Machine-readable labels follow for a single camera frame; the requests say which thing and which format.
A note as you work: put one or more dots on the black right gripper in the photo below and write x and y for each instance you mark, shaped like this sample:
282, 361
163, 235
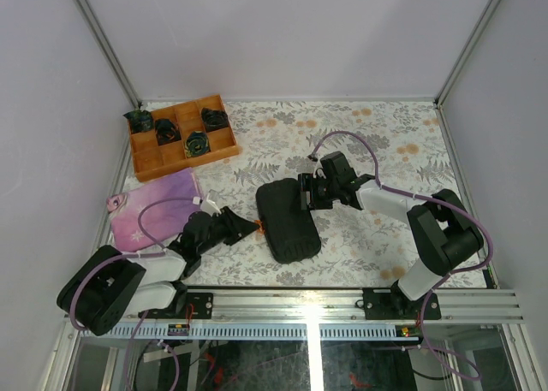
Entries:
307, 184

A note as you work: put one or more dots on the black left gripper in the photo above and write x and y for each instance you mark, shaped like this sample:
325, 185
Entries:
239, 227

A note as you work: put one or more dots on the orange case latch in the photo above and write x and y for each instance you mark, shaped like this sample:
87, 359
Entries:
261, 229

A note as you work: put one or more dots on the black plastic tool case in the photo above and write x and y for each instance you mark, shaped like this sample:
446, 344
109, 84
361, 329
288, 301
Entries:
289, 230

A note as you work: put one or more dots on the purple cloth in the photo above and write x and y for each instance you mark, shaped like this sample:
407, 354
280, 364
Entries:
157, 210

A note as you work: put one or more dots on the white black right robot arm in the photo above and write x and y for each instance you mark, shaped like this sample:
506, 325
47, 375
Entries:
444, 234

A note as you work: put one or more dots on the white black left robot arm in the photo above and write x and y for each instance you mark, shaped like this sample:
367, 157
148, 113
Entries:
112, 285

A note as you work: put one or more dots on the blue yellow rolled tape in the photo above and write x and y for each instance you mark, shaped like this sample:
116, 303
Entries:
197, 144

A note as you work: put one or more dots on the orange wooden compartment tray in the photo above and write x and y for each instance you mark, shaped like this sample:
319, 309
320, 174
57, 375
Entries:
152, 161

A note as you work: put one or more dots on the black rolled tape right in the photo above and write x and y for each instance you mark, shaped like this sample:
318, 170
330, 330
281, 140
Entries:
214, 120

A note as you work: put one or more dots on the black orange rolled tape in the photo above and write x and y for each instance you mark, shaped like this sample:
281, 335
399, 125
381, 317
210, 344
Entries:
166, 131

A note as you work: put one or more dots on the dark rolled tape far left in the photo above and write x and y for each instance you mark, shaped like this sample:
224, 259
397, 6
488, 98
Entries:
139, 121

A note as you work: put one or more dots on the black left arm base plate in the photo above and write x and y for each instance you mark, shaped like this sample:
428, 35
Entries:
191, 306

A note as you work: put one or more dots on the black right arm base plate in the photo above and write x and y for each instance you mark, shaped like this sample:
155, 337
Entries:
390, 304

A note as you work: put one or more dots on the grey slotted cable duct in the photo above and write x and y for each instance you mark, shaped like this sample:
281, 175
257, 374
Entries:
259, 331

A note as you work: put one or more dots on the aluminium front rail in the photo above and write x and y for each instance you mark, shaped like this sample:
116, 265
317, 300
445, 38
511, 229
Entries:
462, 306

